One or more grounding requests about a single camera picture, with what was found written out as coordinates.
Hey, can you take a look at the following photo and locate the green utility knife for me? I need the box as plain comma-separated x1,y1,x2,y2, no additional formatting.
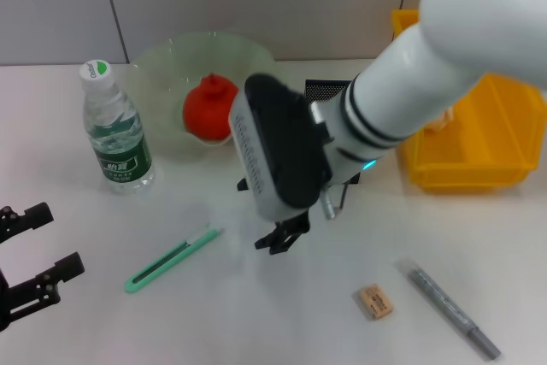
123,222,226,294

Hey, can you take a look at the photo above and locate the translucent green fruit plate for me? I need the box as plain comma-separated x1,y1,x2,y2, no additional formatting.
130,31,277,161

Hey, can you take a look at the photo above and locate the clear green-label water bottle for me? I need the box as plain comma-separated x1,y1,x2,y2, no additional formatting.
79,59,156,195

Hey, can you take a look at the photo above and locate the grey marker pen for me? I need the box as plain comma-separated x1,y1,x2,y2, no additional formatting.
403,260,502,360

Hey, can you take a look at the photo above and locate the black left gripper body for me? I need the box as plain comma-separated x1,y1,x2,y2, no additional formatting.
0,268,12,332

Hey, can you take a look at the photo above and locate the right arm cable connector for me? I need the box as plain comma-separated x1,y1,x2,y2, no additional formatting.
322,183,346,220

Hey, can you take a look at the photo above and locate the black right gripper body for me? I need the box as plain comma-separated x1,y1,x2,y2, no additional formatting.
237,176,312,238

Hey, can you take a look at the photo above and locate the black mesh pen holder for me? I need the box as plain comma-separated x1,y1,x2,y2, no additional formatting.
303,78,363,186

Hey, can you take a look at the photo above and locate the beige eraser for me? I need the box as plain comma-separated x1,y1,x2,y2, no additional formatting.
352,282,394,321

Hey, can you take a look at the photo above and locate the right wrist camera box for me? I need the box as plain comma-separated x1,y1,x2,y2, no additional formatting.
228,73,333,221

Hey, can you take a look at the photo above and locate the yellow plastic bin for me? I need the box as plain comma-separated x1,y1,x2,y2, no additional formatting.
391,9,547,194

